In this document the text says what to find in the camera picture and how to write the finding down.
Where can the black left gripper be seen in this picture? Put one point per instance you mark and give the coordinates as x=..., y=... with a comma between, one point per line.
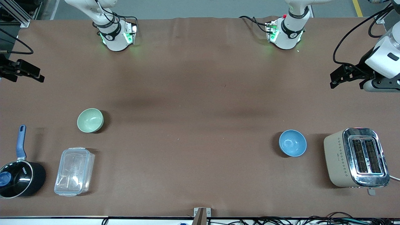
x=359, y=70

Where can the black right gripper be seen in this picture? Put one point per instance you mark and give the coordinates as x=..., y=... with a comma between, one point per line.
x=7, y=68

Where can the green bowl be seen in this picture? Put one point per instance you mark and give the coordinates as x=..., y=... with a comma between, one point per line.
x=90, y=120

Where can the blue bowl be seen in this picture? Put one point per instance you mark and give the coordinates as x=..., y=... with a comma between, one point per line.
x=292, y=143

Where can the beige chrome toaster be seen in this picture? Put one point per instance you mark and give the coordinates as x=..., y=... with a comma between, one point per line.
x=340, y=159

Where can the glass pot lid blue knob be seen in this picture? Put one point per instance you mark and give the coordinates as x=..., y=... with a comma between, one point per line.
x=21, y=178

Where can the clear plastic food container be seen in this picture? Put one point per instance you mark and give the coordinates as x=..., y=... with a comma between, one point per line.
x=74, y=172

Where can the brown table mat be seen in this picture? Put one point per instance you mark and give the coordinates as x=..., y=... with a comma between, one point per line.
x=200, y=93

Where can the aluminium frame profile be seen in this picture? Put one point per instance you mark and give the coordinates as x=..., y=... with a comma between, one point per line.
x=18, y=12
x=380, y=19

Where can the metal base connector bracket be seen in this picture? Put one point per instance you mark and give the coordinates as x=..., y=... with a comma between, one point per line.
x=272, y=31
x=131, y=32

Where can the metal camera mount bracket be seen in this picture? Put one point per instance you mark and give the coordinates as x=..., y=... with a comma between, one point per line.
x=202, y=216

